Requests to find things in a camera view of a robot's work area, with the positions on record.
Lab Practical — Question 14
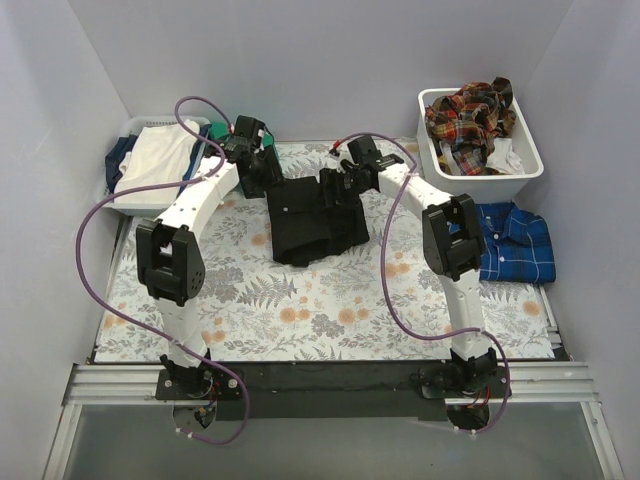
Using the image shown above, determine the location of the black long sleeve shirt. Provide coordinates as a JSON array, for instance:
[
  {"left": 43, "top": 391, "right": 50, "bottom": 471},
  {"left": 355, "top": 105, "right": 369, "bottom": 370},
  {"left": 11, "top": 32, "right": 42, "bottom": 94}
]
[{"left": 267, "top": 170, "right": 369, "bottom": 267}]

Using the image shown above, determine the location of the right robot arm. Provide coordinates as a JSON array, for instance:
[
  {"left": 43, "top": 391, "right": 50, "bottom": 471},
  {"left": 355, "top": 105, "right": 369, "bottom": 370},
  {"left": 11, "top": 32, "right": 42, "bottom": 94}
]
[{"left": 321, "top": 133, "right": 498, "bottom": 398}]

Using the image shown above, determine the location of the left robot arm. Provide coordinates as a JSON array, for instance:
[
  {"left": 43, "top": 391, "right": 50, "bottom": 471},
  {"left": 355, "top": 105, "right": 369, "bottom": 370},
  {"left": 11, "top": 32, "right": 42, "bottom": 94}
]
[{"left": 135, "top": 115, "right": 283, "bottom": 400}]

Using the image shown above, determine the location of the green t-shirt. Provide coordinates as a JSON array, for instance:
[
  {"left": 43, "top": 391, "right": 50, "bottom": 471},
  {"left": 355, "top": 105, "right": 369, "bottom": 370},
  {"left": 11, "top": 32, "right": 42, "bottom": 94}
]
[{"left": 209, "top": 115, "right": 275, "bottom": 156}]

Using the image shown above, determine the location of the white folded garment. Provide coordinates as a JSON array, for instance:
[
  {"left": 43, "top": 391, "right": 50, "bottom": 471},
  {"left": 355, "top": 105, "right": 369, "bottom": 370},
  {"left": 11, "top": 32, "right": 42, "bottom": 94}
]
[{"left": 114, "top": 124, "right": 197, "bottom": 193}]

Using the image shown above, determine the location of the red plaid shirt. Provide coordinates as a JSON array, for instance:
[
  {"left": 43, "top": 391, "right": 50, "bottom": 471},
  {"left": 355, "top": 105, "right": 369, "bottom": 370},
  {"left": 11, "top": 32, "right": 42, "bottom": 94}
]
[{"left": 425, "top": 77, "right": 516, "bottom": 176}]

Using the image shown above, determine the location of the white plastic bin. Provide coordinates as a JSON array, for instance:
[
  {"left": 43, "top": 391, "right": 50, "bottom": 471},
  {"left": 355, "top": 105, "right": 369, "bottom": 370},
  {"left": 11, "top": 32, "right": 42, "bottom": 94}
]
[{"left": 417, "top": 78, "right": 544, "bottom": 204}]

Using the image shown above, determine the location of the white garment in bin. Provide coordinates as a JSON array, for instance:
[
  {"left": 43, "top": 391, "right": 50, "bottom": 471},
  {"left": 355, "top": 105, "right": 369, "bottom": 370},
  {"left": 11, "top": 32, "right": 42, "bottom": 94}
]
[{"left": 486, "top": 138, "right": 525, "bottom": 175}]

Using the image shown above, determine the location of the navy blue garment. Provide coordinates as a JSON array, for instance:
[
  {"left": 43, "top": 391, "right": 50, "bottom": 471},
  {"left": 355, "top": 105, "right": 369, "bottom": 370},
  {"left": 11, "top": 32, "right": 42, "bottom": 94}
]
[{"left": 104, "top": 135, "right": 138, "bottom": 194}]

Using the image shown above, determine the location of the blue plaid folded shirt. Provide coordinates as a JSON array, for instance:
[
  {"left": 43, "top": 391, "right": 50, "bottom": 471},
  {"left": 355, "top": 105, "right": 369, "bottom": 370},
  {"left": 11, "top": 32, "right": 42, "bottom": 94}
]
[{"left": 476, "top": 202, "right": 556, "bottom": 284}]

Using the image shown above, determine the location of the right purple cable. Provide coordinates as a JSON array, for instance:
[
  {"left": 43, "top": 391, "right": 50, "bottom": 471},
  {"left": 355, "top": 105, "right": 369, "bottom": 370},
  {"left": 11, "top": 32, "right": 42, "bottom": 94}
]
[{"left": 330, "top": 131, "right": 513, "bottom": 435}]

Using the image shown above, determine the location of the purple cable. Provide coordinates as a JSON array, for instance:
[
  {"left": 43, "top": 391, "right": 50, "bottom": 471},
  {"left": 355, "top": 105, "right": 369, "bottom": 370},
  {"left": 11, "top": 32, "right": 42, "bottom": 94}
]
[
  {"left": 75, "top": 94, "right": 251, "bottom": 446},
  {"left": 330, "top": 131, "right": 513, "bottom": 435}
]

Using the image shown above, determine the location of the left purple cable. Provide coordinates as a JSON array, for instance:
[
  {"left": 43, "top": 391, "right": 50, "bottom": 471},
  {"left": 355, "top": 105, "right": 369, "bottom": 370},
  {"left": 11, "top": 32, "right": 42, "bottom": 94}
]
[{"left": 75, "top": 94, "right": 251, "bottom": 446}]

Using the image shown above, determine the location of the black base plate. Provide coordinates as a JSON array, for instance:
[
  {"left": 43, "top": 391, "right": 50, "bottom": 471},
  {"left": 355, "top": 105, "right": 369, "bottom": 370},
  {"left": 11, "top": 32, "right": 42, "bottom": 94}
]
[{"left": 155, "top": 360, "right": 511, "bottom": 421}]

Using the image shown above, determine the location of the aluminium frame rail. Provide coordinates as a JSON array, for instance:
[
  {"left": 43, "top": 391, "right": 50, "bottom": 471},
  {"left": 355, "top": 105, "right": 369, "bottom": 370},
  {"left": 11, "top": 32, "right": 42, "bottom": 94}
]
[{"left": 43, "top": 361, "right": 624, "bottom": 479}]

